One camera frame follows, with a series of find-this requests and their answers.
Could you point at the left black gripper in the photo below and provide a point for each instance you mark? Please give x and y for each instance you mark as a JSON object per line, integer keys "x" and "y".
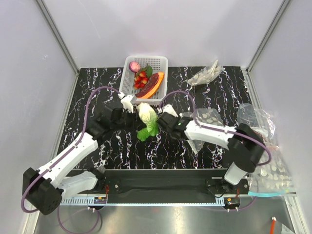
{"x": 137, "y": 124}

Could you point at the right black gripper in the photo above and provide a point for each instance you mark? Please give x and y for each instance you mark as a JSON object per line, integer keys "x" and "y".
{"x": 178, "y": 118}

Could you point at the green lettuce head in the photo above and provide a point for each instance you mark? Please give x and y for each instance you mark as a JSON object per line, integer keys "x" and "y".
{"x": 149, "y": 117}

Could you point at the zip bag with white slices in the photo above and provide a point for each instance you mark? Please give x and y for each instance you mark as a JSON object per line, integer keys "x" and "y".
{"x": 208, "y": 116}

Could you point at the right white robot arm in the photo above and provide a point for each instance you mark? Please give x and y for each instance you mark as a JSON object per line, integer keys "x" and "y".
{"x": 244, "y": 148}

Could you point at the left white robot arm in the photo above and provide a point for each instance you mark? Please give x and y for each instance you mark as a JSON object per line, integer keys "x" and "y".
{"x": 46, "y": 187}

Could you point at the back bag of slices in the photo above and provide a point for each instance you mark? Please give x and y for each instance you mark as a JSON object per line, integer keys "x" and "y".
{"x": 206, "y": 74}

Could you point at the blue-zip bag of slices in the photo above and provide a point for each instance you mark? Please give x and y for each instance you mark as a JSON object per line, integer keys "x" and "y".
{"x": 272, "y": 179}

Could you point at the orange papaya slice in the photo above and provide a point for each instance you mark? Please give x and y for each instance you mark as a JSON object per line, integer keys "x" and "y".
{"x": 151, "y": 86}

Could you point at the red cherry bunch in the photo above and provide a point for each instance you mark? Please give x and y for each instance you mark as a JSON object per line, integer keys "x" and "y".
{"x": 142, "y": 77}

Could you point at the purple onion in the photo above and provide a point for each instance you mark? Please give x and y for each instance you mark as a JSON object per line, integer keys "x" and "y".
{"x": 134, "y": 67}

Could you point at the crumpled clear bags pile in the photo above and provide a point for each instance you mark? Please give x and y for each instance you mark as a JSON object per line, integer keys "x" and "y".
{"x": 260, "y": 122}

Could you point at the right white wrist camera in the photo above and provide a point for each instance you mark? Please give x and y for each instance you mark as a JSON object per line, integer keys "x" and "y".
{"x": 167, "y": 109}

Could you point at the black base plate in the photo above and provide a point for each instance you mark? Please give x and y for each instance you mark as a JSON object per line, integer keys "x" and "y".
{"x": 201, "y": 180}

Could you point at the right aluminium frame post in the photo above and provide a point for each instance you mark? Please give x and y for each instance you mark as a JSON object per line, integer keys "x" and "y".
{"x": 271, "y": 29}

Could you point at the aluminium frame post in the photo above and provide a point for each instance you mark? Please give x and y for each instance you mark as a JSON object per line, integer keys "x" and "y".
{"x": 271, "y": 29}
{"x": 57, "y": 35}

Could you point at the white slotted cable duct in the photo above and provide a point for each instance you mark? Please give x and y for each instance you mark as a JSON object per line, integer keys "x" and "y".
{"x": 114, "y": 200}

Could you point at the left aluminium frame post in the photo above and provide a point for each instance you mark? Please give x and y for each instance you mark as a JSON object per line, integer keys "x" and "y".
{"x": 57, "y": 35}

